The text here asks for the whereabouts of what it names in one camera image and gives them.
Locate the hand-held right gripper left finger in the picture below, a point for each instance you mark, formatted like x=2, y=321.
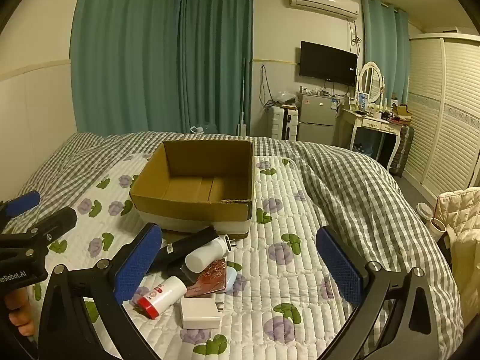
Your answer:
x=138, y=266

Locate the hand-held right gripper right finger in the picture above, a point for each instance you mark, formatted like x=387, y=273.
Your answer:
x=339, y=266

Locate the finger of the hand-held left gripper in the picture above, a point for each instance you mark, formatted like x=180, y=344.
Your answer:
x=23, y=202
x=56, y=222

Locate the red and white bottle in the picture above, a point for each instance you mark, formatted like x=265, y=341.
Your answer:
x=165, y=292

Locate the black remote control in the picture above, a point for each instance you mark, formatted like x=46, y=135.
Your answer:
x=187, y=243

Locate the white plastic bottle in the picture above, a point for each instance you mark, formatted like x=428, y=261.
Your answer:
x=204, y=257

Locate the red patterned wallet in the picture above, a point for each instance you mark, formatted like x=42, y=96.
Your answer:
x=212, y=277

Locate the white charger adapter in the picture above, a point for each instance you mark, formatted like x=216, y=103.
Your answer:
x=198, y=313

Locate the light blue earbuds case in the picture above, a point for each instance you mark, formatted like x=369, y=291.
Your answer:
x=231, y=277

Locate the brown cardboard box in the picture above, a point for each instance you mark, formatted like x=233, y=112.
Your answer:
x=195, y=180

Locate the person's left hand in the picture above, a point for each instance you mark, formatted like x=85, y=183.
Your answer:
x=20, y=313

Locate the floral quilted mat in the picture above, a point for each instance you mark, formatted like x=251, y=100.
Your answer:
x=285, y=288

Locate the grey checked duvet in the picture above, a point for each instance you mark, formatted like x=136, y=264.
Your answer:
x=356, y=195

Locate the white cup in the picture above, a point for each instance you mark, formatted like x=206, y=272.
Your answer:
x=438, y=228
x=425, y=212

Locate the blue basket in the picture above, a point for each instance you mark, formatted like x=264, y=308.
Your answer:
x=363, y=150

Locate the cream quilted jacket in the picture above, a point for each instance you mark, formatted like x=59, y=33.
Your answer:
x=467, y=240

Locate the grey suitcase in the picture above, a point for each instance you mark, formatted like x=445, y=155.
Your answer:
x=405, y=150

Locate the white dressing table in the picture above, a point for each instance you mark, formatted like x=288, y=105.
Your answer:
x=371, y=123

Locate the silver fridge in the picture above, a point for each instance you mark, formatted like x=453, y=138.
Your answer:
x=317, y=120

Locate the clear water jug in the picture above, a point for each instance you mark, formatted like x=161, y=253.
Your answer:
x=204, y=128

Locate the white suitcase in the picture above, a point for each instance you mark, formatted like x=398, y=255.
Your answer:
x=277, y=123

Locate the small cardboard box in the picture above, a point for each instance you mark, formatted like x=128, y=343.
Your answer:
x=401, y=111

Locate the clear plastic bag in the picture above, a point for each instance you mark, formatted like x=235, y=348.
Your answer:
x=285, y=96

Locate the white slatted wardrobe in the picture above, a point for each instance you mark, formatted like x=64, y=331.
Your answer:
x=442, y=120

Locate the wide green curtain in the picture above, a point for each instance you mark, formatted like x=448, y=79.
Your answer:
x=127, y=52

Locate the oval vanity mirror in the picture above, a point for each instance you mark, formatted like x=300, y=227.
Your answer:
x=370, y=80

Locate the white mop pole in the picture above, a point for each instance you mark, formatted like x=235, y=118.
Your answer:
x=243, y=97

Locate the narrow green curtain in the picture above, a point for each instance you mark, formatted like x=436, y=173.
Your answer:
x=382, y=45

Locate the green corner curtain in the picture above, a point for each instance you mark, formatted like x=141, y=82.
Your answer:
x=217, y=52

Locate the white air conditioner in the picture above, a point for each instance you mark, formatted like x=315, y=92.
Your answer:
x=324, y=2

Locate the small blue picture frame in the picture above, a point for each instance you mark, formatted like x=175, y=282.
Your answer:
x=362, y=99

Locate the black wall television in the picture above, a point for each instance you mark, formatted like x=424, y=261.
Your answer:
x=328, y=63

